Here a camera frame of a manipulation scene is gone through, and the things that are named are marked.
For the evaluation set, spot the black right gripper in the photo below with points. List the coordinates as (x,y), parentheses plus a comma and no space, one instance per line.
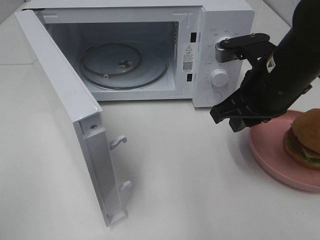
(259,100)

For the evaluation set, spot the round door release button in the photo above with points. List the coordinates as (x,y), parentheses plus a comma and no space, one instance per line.
(214,98)

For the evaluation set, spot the pink plate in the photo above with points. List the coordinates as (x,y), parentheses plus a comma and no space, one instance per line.
(266,145)

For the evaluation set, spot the warning label sticker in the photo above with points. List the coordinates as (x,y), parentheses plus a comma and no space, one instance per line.
(188,56)

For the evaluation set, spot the white power knob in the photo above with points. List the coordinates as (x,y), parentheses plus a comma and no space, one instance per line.
(222,38)

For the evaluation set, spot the white timer knob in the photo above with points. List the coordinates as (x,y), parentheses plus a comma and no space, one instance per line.
(219,78)

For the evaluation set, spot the burger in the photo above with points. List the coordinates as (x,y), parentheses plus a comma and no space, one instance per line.
(302,140)

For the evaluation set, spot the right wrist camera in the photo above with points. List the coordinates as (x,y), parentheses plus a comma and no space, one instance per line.
(250,47)

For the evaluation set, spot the white microwave door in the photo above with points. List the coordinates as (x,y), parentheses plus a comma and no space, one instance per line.
(78,114)

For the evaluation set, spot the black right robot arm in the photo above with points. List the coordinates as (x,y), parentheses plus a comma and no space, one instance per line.
(279,74)

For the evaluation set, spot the glass turntable plate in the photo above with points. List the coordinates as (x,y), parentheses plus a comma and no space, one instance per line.
(123,65)

